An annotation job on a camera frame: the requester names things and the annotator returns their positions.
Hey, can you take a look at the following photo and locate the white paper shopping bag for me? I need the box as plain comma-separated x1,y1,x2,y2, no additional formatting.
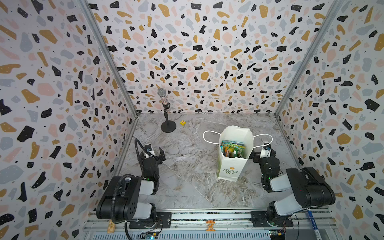
202,125,274,183

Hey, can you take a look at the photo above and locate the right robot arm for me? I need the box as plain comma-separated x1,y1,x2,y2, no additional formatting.
251,149,336,227

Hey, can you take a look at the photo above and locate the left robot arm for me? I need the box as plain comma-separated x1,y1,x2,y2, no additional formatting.
96,149,166,226

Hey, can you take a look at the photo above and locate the microphone on black stand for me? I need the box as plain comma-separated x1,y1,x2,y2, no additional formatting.
158,88,177,133

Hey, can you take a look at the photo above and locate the green circuit board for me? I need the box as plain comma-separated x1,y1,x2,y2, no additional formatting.
138,231,159,240

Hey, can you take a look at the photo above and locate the blue marker pen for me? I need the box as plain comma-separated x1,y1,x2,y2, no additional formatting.
307,209,322,240

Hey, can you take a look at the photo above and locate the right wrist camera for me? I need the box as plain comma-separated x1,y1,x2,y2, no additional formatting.
260,145,272,158

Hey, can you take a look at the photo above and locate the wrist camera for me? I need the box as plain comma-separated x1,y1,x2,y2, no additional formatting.
260,145,272,158
144,144,155,157

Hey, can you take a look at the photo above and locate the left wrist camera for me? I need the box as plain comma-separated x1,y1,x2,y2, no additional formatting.
144,144,155,157

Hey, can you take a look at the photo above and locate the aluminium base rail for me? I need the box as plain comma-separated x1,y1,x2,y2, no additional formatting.
82,208,342,240

